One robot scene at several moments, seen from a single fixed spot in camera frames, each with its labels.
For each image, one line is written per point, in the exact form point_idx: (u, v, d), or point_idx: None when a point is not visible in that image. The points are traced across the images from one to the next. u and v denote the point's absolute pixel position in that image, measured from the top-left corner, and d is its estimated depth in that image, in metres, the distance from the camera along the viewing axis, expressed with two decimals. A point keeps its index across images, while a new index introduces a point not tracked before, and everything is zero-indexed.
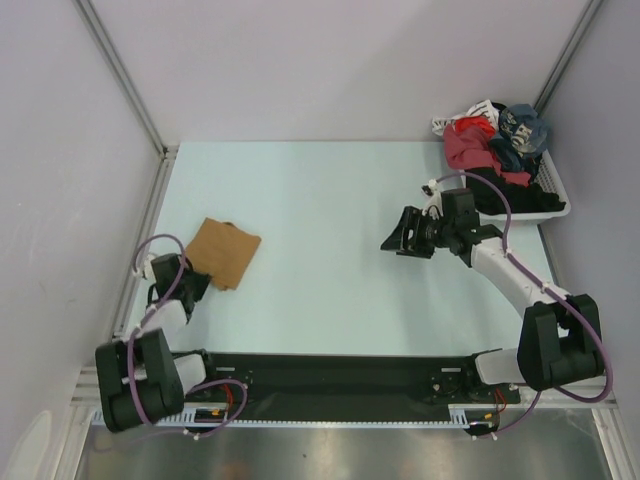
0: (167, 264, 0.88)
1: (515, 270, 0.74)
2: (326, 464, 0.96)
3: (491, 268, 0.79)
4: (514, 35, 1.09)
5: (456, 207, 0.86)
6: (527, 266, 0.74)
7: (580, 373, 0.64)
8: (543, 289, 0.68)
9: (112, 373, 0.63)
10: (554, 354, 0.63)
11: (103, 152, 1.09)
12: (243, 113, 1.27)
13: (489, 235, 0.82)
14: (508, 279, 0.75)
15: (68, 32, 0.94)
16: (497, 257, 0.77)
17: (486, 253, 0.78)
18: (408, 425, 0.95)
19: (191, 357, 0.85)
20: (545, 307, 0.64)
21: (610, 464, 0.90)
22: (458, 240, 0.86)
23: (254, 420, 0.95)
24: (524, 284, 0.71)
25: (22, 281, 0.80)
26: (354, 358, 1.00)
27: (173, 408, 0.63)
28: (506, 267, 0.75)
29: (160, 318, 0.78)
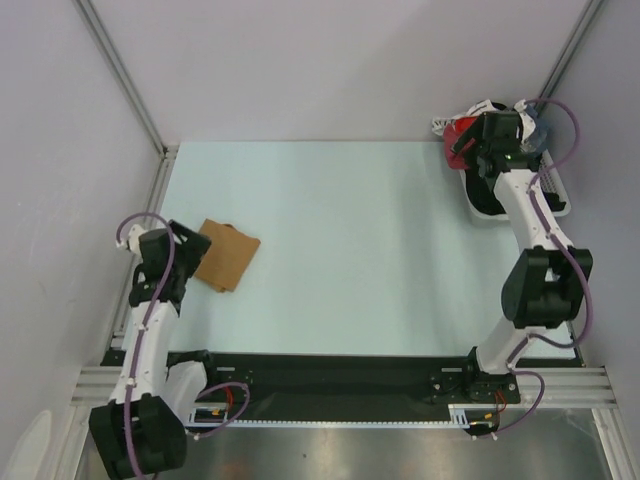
0: (154, 247, 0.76)
1: (529, 208, 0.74)
2: (327, 464, 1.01)
3: (509, 199, 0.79)
4: (514, 33, 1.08)
5: (497, 128, 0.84)
6: (541, 207, 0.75)
7: (553, 316, 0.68)
8: (550, 236, 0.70)
9: (110, 442, 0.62)
10: (534, 293, 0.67)
11: (103, 152, 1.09)
12: (244, 113, 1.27)
13: (521, 165, 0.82)
14: (519, 216, 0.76)
15: (68, 32, 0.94)
16: (518, 190, 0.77)
17: (511, 184, 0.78)
18: (407, 425, 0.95)
19: (189, 370, 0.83)
20: (542, 252, 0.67)
21: (611, 465, 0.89)
22: (489, 161, 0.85)
23: (254, 420, 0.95)
24: (532, 225, 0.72)
25: (22, 280, 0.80)
26: (356, 358, 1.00)
27: (175, 463, 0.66)
28: (522, 201, 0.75)
29: (153, 338, 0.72)
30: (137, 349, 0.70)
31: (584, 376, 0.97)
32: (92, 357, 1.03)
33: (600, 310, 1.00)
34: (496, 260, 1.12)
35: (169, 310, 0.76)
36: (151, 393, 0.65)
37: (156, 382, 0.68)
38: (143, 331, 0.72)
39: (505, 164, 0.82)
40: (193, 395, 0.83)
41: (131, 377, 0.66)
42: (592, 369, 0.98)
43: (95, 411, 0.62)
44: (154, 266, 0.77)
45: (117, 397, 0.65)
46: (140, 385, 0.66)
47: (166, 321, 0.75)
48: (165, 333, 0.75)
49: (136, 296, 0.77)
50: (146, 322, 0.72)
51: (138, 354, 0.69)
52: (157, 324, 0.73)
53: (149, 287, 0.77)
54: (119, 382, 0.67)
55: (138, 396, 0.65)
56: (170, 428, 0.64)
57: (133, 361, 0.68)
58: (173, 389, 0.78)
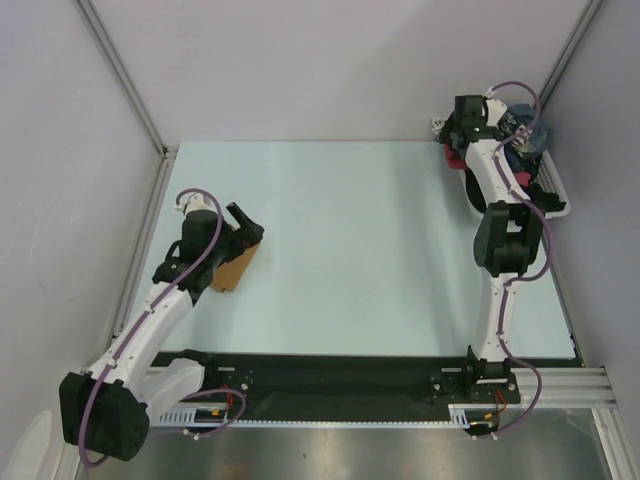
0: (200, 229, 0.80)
1: (493, 169, 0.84)
2: (326, 464, 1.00)
3: (477, 164, 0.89)
4: (514, 34, 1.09)
5: (465, 107, 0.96)
6: (504, 169, 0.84)
7: (516, 260, 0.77)
8: (510, 191, 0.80)
9: (72, 409, 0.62)
10: (500, 242, 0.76)
11: (103, 153, 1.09)
12: (244, 113, 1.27)
13: (487, 137, 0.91)
14: (486, 178, 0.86)
15: (69, 33, 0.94)
16: (485, 156, 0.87)
17: (478, 150, 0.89)
18: (407, 425, 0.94)
19: (188, 373, 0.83)
20: (503, 205, 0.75)
21: (610, 465, 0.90)
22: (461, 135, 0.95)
23: (254, 420, 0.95)
24: (496, 184, 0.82)
25: (22, 280, 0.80)
26: (357, 358, 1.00)
27: (125, 457, 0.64)
28: (487, 165, 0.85)
29: (153, 325, 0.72)
30: (135, 327, 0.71)
31: (584, 375, 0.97)
32: (92, 357, 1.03)
33: (599, 310, 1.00)
34: None
35: (183, 298, 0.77)
36: (122, 381, 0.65)
37: (135, 372, 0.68)
38: (148, 313, 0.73)
39: (473, 136, 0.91)
40: (181, 395, 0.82)
41: (112, 358, 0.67)
42: (592, 369, 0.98)
43: (73, 375, 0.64)
44: (190, 247, 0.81)
45: (95, 372, 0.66)
46: (118, 369, 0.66)
47: (175, 309, 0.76)
48: (168, 322, 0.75)
49: (161, 270, 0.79)
50: (154, 305, 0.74)
51: (132, 335, 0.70)
52: (164, 309, 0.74)
53: (176, 267, 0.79)
54: (103, 357, 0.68)
55: (111, 379, 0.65)
56: (130, 420, 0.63)
57: (124, 343, 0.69)
58: (165, 382, 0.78)
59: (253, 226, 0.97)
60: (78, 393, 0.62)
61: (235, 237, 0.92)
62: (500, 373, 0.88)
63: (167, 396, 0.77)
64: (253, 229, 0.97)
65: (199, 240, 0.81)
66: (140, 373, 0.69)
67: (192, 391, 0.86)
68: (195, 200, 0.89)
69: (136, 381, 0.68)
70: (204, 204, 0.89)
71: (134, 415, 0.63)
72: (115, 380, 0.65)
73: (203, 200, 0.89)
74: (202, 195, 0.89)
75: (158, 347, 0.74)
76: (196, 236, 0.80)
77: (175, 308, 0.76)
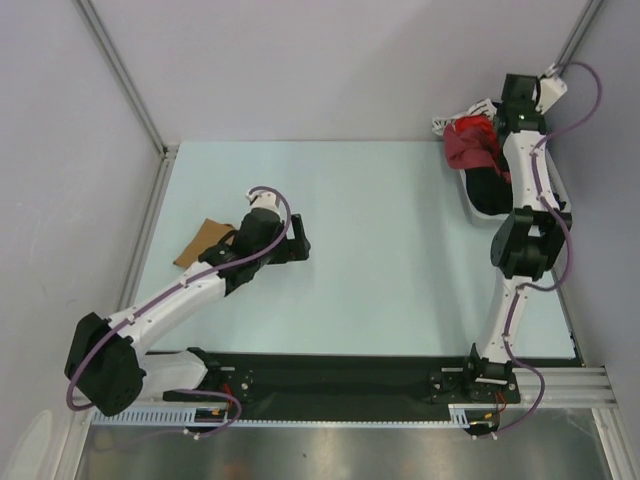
0: (262, 229, 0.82)
1: (528, 169, 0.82)
2: (326, 464, 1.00)
3: (511, 156, 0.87)
4: (514, 34, 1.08)
5: (514, 87, 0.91)
6: (539, 170, 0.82)
7: (531, 264, 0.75)
8: (540, 197, 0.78)
9: (81, 345, 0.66)
10: (517, 246, 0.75)
11: (103, 153, 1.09)
12: (244, 112, 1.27)
13: (531, 125, 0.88)
14: (518, 176, 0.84)
15: (68, 31, 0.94)
16: (523, 151, 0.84)
17: (517, 142, 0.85)
18: (407, 425, 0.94)
19: (190, 369, 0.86)
20: (529, 212, 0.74)
21: (611, 465, 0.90)
22: (502, 117, 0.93)
23: (254, 420, 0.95)
24: (527, 187, 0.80)
25: (21, 280, 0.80)
26: (358, 358, 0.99)
27: (106, 411, 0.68)
28: (522, 162, 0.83)
29: (180, 299, 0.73)
30: (164, 293, 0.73)
31: (584, 376, 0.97)
32: None
33: (598, 310, 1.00)
34: None
35: (217, 286, 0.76)
36: (132, 339, 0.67)
37: (146, 337, 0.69)
38: (181, 286, 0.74)
39: (517, 122, 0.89)
40: (175, 385, 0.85)
41: (132, 313, 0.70)
42: (592, 369, 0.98)
43: (94, 317, 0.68)
44: (244, 241, 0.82)
45: (113, 321, 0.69)
46: (134, 326, 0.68)
47: (207, 293, 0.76)
48: (196, 303, 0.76)
49: (209, 253, 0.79)
50: (189, 281, 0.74)
51: (158, 300, 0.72)
52: (198, 288, 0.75)
53: (224, 255, 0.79)
54: (126, 310, 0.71)
55: (125, 333, 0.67)
56: (125, 377, 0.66)
57: (149, 304, 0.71)
58: (171, 366, 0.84)
59: (306, 242, 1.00)
60: (92, 335, 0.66)
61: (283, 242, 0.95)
62: (502, 373, 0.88)
63: (165, 380, 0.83)
64: (303, 245, 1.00)
65: (255, 237, 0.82)
66: (148, 344, 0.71)
67: (186, 388, 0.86)
68: (266, 198, 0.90)
69: (144, 346, 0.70)
70: (275, 206, 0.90)
71: (128, 379, 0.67)
72: (126, 337, 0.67)
73: (274, 199, 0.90)
74: (275, 195, 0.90)
75: (177, 322, 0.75)
76: (255, 230, 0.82)
77: (207, 291, 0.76)
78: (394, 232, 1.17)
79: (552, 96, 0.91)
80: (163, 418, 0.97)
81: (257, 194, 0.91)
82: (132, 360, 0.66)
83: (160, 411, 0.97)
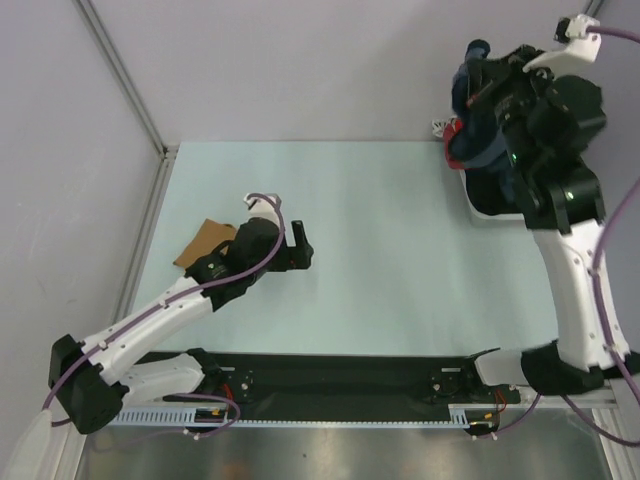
0: (253, 243, 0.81)
1: (590, 301, 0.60)
2: (326, 464, 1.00)
3: (557, 267, 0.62)
4: (515, 34, 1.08)
5: (575, 132, 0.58)
6: (603, 297, 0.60)
7: None
8: (609, 350, 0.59)
9: (56, 367, 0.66)
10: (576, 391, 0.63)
11: (103, 153, 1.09)
12: (244, 112, 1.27)
13: (583, 206, 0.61)
14: (572, 304, 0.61)
15: (69, 32, 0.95)
16: (580, 271, 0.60)
17: (568, 256, 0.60)
18: (408, 425, 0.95)
19: (183, 377, 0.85)
20: (598, 371, 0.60)
21: (610, 464, 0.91)
22: (536, 191, 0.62)
23: (254, 420, 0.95)
24: (591, 332, 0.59)
25: (22, 281, 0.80)
26: (358, 358, 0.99)
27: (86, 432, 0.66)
28: (580, 290, 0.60)
29: (158, 322, 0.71)
30: (141, 316, 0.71)
31: None
32: None
33: None
34: (497, 261, 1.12)
35: (202, 304, 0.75)
36: (101, 368, 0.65)
37: (119, 363, 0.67)
38: (160, 307, 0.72)
39: (564, 204, 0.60)
40: (168, 392, 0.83)
41: (105, 340, 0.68)
42: None
43: (70, 340, 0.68)
44: (237, 253, 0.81)
45: (87, 345, 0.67)
46: (106, 353, 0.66)
47: (190, 312, 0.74)
48: (178, 322, 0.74)
49: (198, 266, 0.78)
50: (169, 302, 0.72)
51: (134, 324, 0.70)
52: (178, 308, 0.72)
53: (213, 270, 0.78)
54: (102, 333, 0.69)
55: (96, 361, 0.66)
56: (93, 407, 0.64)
57: (124, 328, 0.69)
58: (163, 375, 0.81)
59: (307, 250, 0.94)
60: (65, 358, 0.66)
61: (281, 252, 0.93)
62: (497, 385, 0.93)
63: (154, 388, 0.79)
64: (305, 251, 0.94)
65: (248, 251, 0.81)
66: (127, 365, 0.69)
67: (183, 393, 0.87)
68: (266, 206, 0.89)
69: (119, 371, 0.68)
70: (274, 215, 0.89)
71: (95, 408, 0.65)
72: (94, 366, 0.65)
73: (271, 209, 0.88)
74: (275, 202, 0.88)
75: (162, 339, 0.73)
76: (247, 243, 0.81)
77: (191, 310, 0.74)
78: (394, 232, 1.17)
79: (580, 63, 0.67)
80: (162, 418, 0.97)
81: (255, 200, 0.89)
82: (97, 390, 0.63)
83: (159, 411, 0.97)
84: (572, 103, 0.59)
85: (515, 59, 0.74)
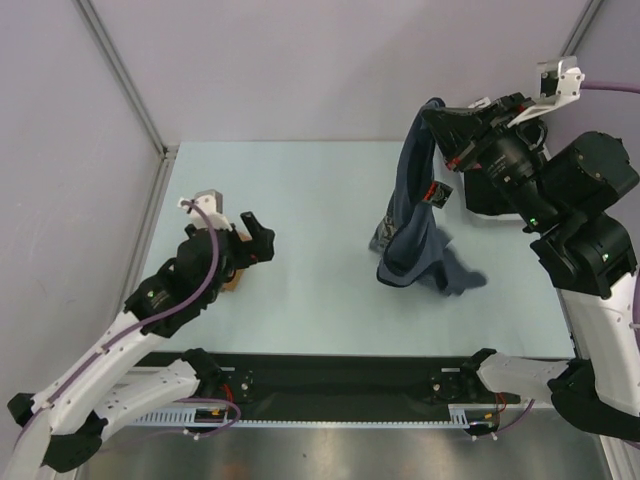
0: (195, 262, 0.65)
1: (632, 352, 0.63)
2: (326, 464, 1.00)
3: (596, 325, 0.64)
4: (515, 34, 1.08)
5: (612, 198, 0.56)
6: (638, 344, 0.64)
7: None
8: None
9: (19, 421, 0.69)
10: None
11: (102, 154, 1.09)
12: (243, 112, 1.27)
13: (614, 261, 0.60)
14: (615, 359, 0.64)
15: (68, 32, 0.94)
16: (623, 328, 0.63)
17: (611, 316, 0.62)
18: (407, 425, 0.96)
19: (171, 387, 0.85)
20: None
21: (610, 464, 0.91)
22: (571, 254, 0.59)
23: (253, 420, 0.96)
24: (637, 380, 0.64)
25: (22, 281, 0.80)
26: (359, 357, 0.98)
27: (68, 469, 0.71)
28: (624, 344, 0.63)
29: (99, 370, 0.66)
30: (81, 368, 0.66)
31: None
32: None
33: None
34: (497, 261, 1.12)
35: (149, 340, 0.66)
36: (52, 428, 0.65)
37: (70, 418, 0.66)
38: (99, 354, 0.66)
39: (600, 264, 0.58)
40: (164, 401, 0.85)
41: (50, 399, 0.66)
42: None
43: (20, 399, 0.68)
44: (180, 273, 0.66)
45: (36, 403, 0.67)
46: (53, 411, 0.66)
47: (135, 351, 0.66)
48: (128, 361, 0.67)
49: (134, 299, 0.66)
50: (107, 347, 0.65)
51: (75, 378, 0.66)
52: (119, 353, 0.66)
53: (154, 298, 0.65)
54: (49, 389, 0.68)
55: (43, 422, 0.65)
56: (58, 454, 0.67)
57: (67, 383, 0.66)
58: (148, 393, 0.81)
59: (267, 237, 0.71)
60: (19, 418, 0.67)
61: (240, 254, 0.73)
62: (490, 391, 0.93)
63: (141, 407, 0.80)
64: (266, 237, 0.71)
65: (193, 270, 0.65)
66: (83, 414, 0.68)
67: (181, 397, 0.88)
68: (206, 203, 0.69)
69: (78, 419, 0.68)
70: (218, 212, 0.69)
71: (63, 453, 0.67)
72: (45, 427, 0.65)
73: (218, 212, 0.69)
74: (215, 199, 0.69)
75: (121, 375, 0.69)
76: (189, 260, 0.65)
77: (137, 349, 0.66)
78: None
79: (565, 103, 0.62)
80: (163, 418, 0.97)
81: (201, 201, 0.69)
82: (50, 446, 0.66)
83: (160, 411, 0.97)
84: (602, 170, 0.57)
85: (497, 114, 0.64)
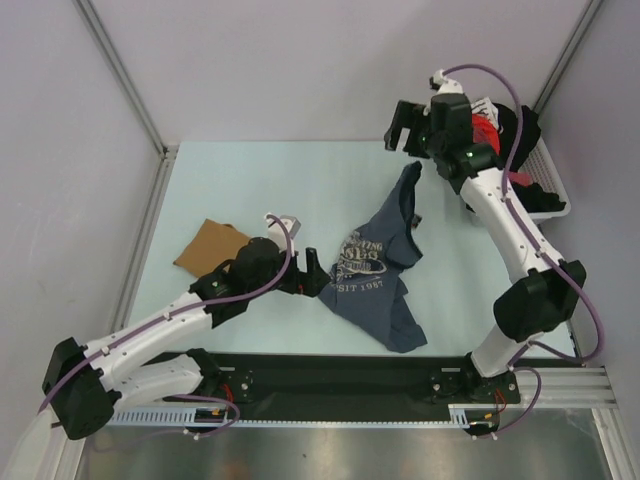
0: (252, 265, 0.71)
1: (510, 220, 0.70)
2: (327, 464, 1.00)
3: (481, 208, 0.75)
4: (516, 35, 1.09)
5: (450, 117, 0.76)
6: (522, 218, 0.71)
7: (544, 322, 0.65)
8: (539, 254, 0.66)
9: (54, 368, 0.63)
10: (535, 317, 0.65)
11: (102, 153, 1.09)
12: (243, 112, 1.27)
13: (484, 164, 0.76)
14: (500, 231, 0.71)
15: (67, 33, 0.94)
16: (493, 200, 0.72)
17: (482, 192, 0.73)
18: (407, 425, 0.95)
19: (178, 379, 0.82)
20: (537, 275, 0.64)
21: (611, 465, 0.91)
22: (450, 161, 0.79)
23: (254, 420, 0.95)
24: (520, 244, 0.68)
25: (23, 281, 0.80)
26: (359, 358, 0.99)
27: (74, 436, 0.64)
28: (501, 216, 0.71)
29: (159, 332, 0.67)
30: (144, 326, 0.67)
31: (584, 376, 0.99)
32: None
33: (601, 310, 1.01)
34: (497, 261, 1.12)
35: (202, 320, 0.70)
36: (102, 372, 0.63)
37: (121, 369, 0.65)
38: (163, 318, 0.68)
39: (468, 164, 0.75)
40: (165, 394, 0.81)
41: (108, 345, 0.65)
42: (592, 369, 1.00)
43: (73, 342, 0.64)
44: (238, 273, 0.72)
45: (90, 349, 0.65)
46: (107, 358, 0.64)
47: (192, 326, 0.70)
48: (180, 335, 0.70)
49: (200, 282, 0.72)
50: (173, 314, 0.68)
51: (138, 331, 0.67)
52: (180, 322, 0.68)
53: (217, 288, 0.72)
54: (105, 338, 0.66)
55: (97, 365, 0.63)
56: (86, 411, 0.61)
57: (128, 335, 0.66)
58: (158, 379, 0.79)
59: (323, 277, 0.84)
60: (66, 361, 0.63)
61: (293, 273, 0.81)
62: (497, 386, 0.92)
63: (151, 393, 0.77)
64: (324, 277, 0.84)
65: (248, 274, 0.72)
66: (126, 372, 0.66)
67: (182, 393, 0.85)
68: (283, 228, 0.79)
69: (118, 378, 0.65)
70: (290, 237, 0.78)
71: (91, 412, 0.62)
72: (93, 371, 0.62)
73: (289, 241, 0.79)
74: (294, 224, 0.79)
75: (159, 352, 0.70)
76: (248, 264, 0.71)
77: (194, 324, 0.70)
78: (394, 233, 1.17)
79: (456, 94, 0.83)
80: (163, 418, 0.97)
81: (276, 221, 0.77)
82: (88, 400, 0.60)
83: (161, 411, 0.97)
84: (448, 100, 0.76)
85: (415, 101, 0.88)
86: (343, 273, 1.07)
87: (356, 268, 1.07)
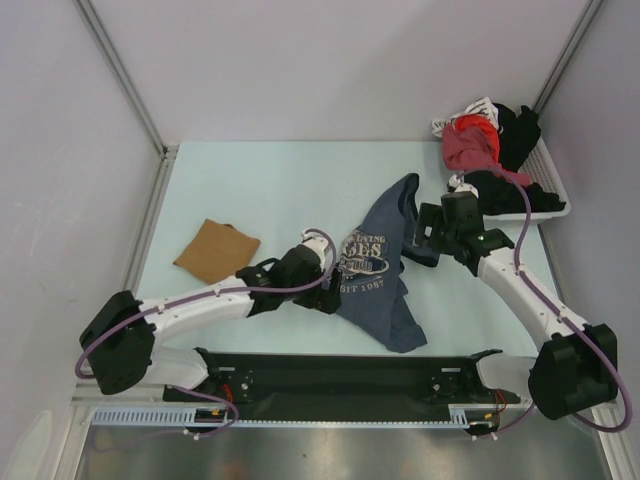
0: (297, 264, 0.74)
1: (526, 290, 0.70)
2: (327, 464, 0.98)
3: (498, 282, 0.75)
4: (515, 36, 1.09)
5: (457, 208, 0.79)
6: (538, 286, 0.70)
7: (582, 395, 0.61)
8: (561, 318, 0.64)
9: (106, 317, 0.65)
10: (568, 386, 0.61)
11: (103, 155, 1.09)
12: (243, 112, 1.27)
13: (496, 245, 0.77)
14: (520, 302, 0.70)
15: (67, 33, 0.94)
16: (507, 272, 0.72)
17: (495, 267, 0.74)
18: (407, 425, 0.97)
19: (189, 370, 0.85)
20: (564, 342, 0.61)
21: (611, 465, 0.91)
22: (464, 245, 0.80)
23: (254, 420, 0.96)
24: (539, 310, 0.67)
25: (23, 281, 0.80)
26: (359, 358, 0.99)
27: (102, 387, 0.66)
28: (515, 284, 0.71)
29: (205, 306, 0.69)
30: (196, 295, 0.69)
31: None
32: None
33: (601, 310, 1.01)
34: None
35: (244, 305, 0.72)
36: (154, 329, 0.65)
37: (168, 329, 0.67)
38: (213, 293, 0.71)
39: (480, 246, 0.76)
40: (172, 382, 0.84)
41: (163, 303, 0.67)
42: None
43: (127, 295, 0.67)
44: (283, 269, 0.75)
45: (144, 304, 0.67)
46: (161, 316, 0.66)
47: (237, 306, 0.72)
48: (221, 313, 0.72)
49: (246, 270, 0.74)
50: (222, 292, 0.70)
51: (190, 299, 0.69)
52: (227, 301, 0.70)
53: (261, 278, 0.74)
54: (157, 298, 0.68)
55: (152, 319, 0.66)
56: (127, 364, 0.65)
57: (182, 299, 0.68)
58: (173, 362, 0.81)
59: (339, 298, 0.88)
60: (117, 313, 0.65)
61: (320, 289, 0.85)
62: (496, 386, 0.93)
63: (163, 374, 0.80)
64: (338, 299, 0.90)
65: (292, 271, 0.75)
66: (167, 336, 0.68)
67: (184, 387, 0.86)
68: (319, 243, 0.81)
69: (164, 336, 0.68)
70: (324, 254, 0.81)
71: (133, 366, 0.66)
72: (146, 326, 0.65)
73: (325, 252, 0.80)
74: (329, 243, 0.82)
75: (198, 324, 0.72)
76: (293, 264, 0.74)
77: (235, 306, 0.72)
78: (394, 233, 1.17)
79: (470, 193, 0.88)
80: (163, 418, 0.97)
81: (312, 235, 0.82)
82: (136, 353, 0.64)
83: (160, 411, 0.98)
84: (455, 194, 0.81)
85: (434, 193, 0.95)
86: (345, 273, 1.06)
87: (358, 267, 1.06)
